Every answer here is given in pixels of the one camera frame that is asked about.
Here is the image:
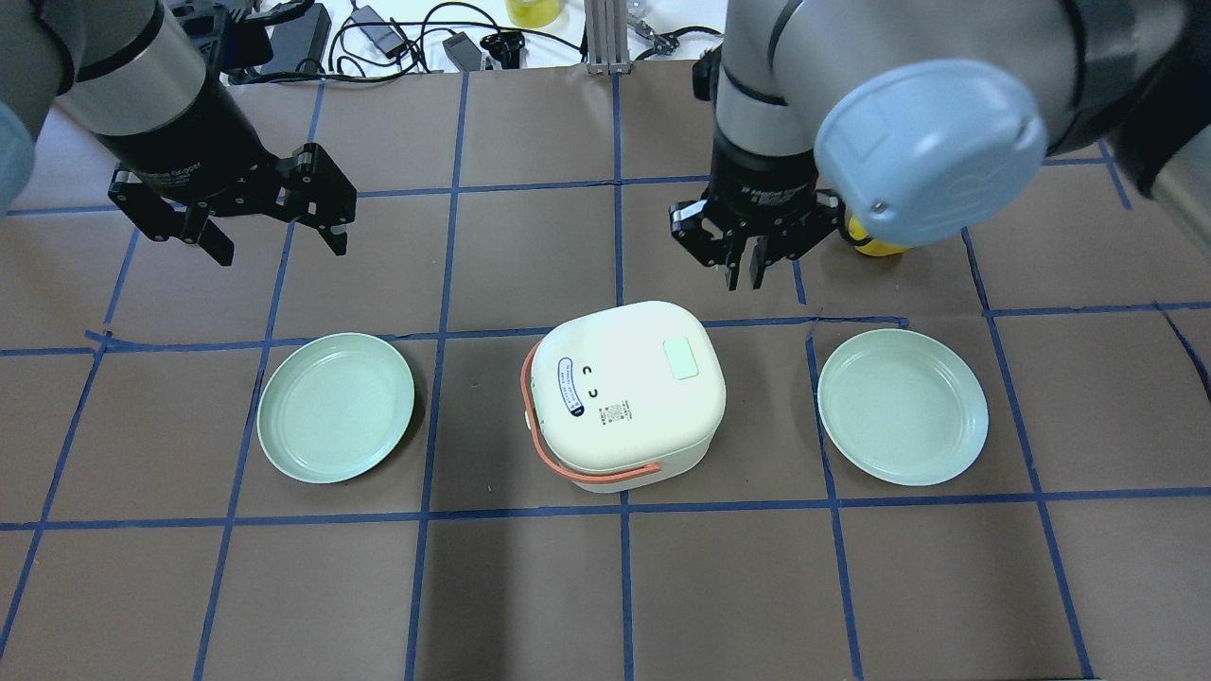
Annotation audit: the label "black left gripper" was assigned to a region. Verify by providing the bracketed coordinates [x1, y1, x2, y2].
[94, 80, 358, 267]

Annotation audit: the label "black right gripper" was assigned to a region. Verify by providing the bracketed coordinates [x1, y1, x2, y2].
[668, 128, 845, 290]

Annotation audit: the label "white rice cooker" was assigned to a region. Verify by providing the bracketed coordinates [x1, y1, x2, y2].
[520, 301, 727, 493]

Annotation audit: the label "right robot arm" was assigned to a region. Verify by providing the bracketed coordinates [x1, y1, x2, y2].
[78, 1, 1209, 288]

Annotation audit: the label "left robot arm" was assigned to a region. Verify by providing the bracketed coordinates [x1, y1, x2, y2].
[1, 1, 358, 267]

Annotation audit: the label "yellow toy potato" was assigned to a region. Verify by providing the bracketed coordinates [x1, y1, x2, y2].
[843, 216, 911, 257]

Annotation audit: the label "black laptop brick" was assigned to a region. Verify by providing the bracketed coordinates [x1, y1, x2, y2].
[254, 5, 331, 75]

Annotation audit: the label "black pliers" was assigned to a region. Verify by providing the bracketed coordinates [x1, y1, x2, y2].
[629, 17, 724, 61]

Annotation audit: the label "light green plate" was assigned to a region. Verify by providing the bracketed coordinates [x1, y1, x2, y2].
[256, 333, 417, 483]
[817, 328, 991, 487]

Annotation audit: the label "black power adapter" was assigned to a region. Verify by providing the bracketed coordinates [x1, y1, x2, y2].
[442, 33, 484, 71]

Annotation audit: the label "yellow cup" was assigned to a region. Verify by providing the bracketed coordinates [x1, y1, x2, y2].
[503, 0, 563, 29]

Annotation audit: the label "black cable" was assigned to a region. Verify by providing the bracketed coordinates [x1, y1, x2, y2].
[226, 0, 589, 86]

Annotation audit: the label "aluminium frame post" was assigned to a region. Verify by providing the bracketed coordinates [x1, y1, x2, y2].
[584, 0, 632, 75]

